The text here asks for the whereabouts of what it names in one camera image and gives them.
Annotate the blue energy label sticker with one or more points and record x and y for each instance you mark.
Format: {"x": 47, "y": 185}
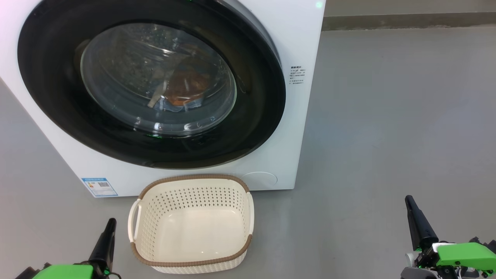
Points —
{"x": 100, "y": 187}

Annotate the stainless steel washing machine drum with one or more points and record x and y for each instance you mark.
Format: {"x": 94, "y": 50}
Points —
{"x": 128, "y": 62}

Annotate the cream basket with brown rim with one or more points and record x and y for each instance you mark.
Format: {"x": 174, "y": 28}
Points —
{"x": 193, "y": 236}

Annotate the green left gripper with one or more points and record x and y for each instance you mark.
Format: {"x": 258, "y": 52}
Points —
{"x": 66, "y": 272}

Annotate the blue patterned garment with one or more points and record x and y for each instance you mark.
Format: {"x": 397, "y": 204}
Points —
{"x": 174, "y": 105}

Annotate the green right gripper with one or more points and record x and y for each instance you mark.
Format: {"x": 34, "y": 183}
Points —
{"x": 465, "y": 255}

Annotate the white front-load washing machine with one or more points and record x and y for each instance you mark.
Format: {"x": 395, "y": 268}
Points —
{"x": 302, "y": 135}

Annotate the round filter cover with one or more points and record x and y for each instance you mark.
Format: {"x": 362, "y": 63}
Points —
{"x": 259, "y": 180}

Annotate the round black glass washer door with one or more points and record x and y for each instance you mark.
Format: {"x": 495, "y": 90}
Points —
{"x": 50, "y": 97}

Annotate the cream and orange garment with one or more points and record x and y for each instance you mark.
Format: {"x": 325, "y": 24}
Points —
{"x": 190, "y": 85}

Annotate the printed text label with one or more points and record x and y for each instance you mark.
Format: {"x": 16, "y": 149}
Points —
{"x": 297, "y": 74}

